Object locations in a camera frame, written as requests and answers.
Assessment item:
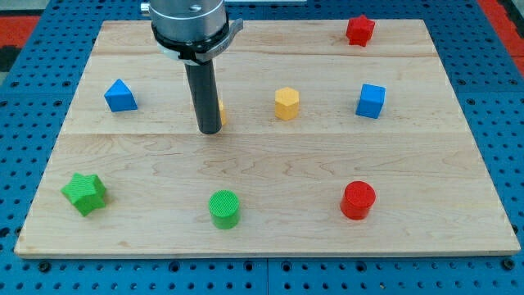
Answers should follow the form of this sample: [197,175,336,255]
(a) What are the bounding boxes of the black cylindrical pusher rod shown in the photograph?
[185,61,222,134]

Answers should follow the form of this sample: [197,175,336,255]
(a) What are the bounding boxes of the blue triangle block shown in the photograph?
[104,79,138,112]

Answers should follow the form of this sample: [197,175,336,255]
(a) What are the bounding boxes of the yellow heart block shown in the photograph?
[219,99,228,125]

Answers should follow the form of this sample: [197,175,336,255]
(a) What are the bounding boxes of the yellow hexagon block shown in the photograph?
[274,87,300,120]

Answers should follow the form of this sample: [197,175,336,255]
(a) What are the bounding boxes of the green cylinder block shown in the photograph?
[208,190,241,229]

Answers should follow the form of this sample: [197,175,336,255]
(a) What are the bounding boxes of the wooden board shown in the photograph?
[15,20,521,259]

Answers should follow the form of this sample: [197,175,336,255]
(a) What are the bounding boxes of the green star block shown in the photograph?
[61,173,106,217]

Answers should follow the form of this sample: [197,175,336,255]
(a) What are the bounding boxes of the red star block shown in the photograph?
[346,15,376,47]

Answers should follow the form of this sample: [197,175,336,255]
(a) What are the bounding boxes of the blue cube block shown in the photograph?
[355,84,386,119]

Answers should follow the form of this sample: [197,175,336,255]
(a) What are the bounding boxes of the red cylinder block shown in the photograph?
[340,180,377,220]

